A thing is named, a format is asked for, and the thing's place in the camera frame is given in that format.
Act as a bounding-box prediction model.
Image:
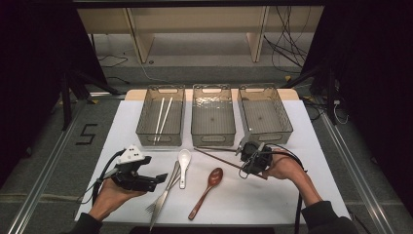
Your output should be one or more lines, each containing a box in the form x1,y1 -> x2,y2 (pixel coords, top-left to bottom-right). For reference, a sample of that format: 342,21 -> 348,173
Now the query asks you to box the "person's left hand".
89,178 -> 147,222

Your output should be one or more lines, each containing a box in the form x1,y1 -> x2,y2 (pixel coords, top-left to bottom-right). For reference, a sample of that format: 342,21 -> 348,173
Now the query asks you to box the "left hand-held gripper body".
111,144 -> 157,192

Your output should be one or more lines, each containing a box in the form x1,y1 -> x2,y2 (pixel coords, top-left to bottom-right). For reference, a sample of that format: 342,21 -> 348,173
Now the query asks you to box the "black tripod stand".
59,69 -> 123,131
281,61 -> 339,126

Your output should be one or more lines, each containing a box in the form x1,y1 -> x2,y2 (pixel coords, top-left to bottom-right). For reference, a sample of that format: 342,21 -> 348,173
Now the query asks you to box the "white chopstick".
156,97 -> 174,143
153,97 -> 166,145

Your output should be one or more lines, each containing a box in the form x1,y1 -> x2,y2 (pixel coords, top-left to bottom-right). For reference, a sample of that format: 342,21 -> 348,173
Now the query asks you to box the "clear grey plastic bin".
135,84 -> 187,147
190,83 -> 237,147
237,83 -> 294,147

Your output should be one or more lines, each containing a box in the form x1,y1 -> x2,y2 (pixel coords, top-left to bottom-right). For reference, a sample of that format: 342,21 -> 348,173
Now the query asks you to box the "metal fork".
144,169 -> 183,215

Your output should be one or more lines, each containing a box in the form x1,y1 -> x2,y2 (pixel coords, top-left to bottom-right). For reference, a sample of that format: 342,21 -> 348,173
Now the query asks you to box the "white plug with cable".
333,99 -> 349,125

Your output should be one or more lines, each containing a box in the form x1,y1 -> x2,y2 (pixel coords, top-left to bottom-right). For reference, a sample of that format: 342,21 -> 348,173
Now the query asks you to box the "brown wooden chopstick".
193,147 -> 268,180
198,145 -> 239,153

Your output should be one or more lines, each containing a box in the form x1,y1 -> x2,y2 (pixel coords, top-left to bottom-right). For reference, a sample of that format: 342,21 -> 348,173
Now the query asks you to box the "bundle of black cables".
263,5 -> 310,74

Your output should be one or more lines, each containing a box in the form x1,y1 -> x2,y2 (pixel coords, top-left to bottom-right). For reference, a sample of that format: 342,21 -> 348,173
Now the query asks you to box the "person's right hand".
263,151 -> 305,180

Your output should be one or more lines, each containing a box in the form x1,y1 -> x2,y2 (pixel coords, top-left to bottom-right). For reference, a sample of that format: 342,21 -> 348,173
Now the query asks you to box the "white ceramic spoon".
177,148 -> 193,190

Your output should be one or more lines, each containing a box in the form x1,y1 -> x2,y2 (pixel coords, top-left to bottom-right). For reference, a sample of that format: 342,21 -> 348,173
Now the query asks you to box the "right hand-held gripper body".
236,136 -> 273,165

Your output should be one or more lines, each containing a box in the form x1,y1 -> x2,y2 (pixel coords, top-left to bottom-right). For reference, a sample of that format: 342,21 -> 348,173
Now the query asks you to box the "white table sheet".
74,98 -> 354,226

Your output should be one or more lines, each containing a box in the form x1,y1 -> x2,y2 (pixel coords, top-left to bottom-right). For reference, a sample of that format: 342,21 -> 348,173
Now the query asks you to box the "light wooden desk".
77,5 -> 325,64

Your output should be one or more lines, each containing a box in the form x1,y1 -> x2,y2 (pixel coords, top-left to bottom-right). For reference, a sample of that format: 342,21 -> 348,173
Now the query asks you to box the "brown wooden spoon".
187,167 -> 224,221

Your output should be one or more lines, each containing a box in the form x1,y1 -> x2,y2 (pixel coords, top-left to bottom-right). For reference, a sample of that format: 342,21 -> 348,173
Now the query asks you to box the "white floor cable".
139,61 -> 169,84

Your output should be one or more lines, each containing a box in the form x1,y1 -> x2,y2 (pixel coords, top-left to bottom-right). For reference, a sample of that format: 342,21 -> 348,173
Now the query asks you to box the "thin black floor cable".
98,53 -> 130,68

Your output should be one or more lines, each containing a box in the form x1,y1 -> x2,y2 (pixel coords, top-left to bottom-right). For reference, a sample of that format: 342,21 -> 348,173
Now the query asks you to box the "right hand-held gripper cable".
238,142 -> 308,234

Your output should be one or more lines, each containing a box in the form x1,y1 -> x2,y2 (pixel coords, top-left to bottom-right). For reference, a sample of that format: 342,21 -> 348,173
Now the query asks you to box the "dark curtain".
301,0 -> 413,209
0,0 -> 109,188

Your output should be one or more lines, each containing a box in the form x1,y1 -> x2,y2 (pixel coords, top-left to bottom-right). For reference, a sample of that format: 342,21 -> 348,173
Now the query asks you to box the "aluminium floor rail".
6,92 -> 128,234
319,111 -> 397,234

